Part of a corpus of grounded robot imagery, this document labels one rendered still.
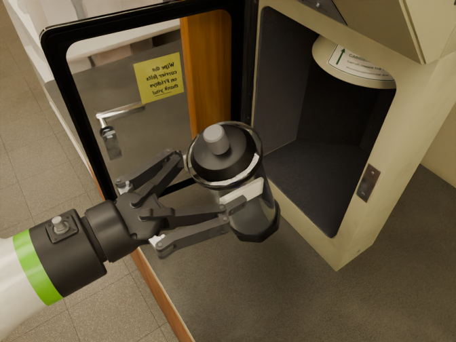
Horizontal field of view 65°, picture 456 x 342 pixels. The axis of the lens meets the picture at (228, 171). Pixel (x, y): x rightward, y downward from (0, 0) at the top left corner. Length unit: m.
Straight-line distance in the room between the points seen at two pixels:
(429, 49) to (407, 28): 0.06
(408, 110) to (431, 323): 0.44
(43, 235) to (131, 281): 1.39
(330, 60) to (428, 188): 0.52
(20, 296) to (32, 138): 2.30
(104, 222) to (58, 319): 1.43
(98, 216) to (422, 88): 0.40
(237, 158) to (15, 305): 0.29
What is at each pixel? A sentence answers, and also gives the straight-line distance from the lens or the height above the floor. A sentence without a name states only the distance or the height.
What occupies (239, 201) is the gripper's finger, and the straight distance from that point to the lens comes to 0.48.
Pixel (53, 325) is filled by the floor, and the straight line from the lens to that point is 1.86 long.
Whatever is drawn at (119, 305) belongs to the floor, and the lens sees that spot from 1.79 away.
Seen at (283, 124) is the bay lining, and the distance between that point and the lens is 0.81.
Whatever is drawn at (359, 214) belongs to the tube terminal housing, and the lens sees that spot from 0.61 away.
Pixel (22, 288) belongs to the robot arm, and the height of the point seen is 1.25.
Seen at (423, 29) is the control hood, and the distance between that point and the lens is 0.37.
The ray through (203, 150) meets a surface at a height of 1.27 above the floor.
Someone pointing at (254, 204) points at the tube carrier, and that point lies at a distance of 0.54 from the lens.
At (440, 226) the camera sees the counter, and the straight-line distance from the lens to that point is 0.92.
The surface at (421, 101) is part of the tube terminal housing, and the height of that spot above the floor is 1.36.
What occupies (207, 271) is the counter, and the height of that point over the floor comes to 0.94.
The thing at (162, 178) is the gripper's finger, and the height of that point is 1.23.
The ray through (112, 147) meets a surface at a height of 1.18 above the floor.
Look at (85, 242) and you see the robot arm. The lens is 0.44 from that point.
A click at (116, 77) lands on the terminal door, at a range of 0.58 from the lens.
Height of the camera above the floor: 1.60
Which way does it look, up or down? 48 degrees down
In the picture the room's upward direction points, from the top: straight up
